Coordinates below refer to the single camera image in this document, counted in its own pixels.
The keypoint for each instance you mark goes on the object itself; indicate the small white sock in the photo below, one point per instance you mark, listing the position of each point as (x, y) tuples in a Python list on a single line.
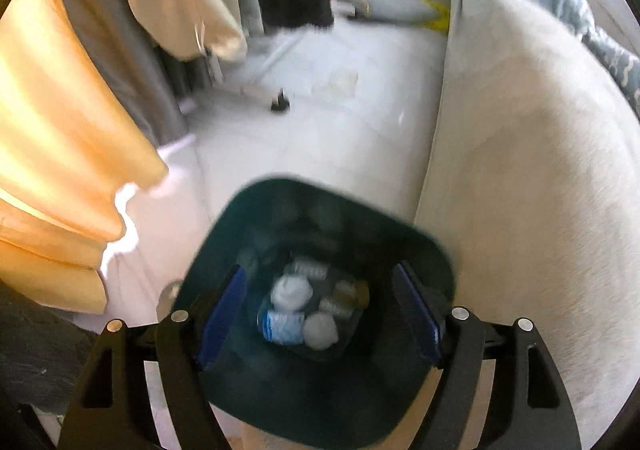
[(320, 331)]

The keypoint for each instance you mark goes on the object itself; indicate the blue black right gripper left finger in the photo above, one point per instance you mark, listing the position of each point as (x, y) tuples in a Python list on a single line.
[(111, 406)]

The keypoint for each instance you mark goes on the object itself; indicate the blue cartoon tissue pack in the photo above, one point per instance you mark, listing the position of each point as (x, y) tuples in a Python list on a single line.
[(281, 327)]

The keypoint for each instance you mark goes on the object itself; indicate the orange curtain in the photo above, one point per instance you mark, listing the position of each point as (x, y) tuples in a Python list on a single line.
[(67, 148)]

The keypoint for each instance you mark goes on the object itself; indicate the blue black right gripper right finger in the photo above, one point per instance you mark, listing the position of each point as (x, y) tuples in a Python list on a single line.
[(528, 405)]

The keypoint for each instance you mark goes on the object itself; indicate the white clothes rack base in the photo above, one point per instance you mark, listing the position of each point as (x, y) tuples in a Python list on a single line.
[(244, 79)]

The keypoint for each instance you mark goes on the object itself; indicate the dark teal trash bin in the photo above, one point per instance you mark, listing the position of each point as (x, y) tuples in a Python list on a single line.
[(355, 392)]

